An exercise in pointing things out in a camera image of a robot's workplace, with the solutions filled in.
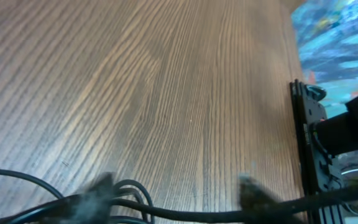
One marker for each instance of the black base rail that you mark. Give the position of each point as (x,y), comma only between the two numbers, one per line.
(319,170)

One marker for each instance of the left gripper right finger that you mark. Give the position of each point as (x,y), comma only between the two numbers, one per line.
(253,197)

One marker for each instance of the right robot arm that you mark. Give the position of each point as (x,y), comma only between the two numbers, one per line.
(339,134)

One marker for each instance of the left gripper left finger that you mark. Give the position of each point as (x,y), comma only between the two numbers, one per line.
(93,205)

